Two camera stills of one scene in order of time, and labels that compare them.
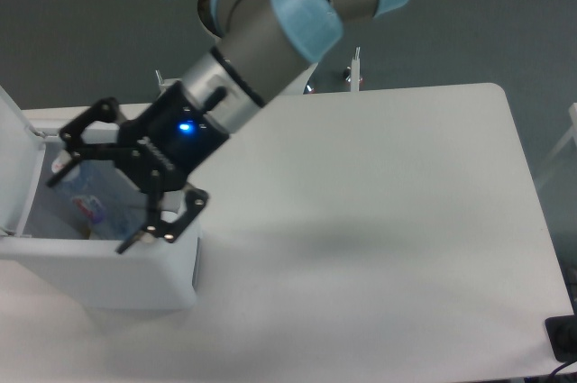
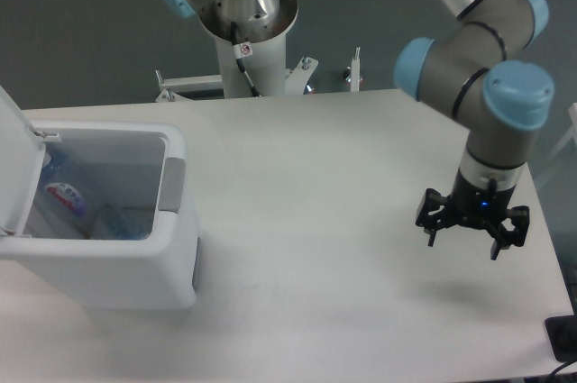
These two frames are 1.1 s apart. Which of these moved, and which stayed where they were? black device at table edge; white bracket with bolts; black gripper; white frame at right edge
Moved: black gripper
Stayed: white frame at right edge; black device at table edge; white bracket with bolts
